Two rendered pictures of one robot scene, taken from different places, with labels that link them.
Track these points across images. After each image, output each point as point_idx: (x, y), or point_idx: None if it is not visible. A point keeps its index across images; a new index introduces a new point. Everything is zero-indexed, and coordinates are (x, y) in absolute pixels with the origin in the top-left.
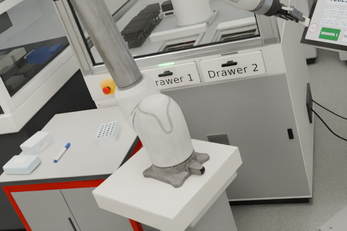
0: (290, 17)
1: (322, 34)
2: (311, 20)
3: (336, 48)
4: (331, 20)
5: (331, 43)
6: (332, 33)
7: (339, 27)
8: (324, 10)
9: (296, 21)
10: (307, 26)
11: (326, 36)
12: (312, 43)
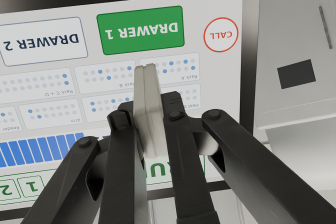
0: (124, 169)
1: (169, 21)
2: (240, 57)
3: None
4: (158, 74)
5: None
6: (128, 34)
7: (114, 61)
8: (199, 96)
9: (120, 117)
10: (134, 71)
11: (148, 18)
12: None
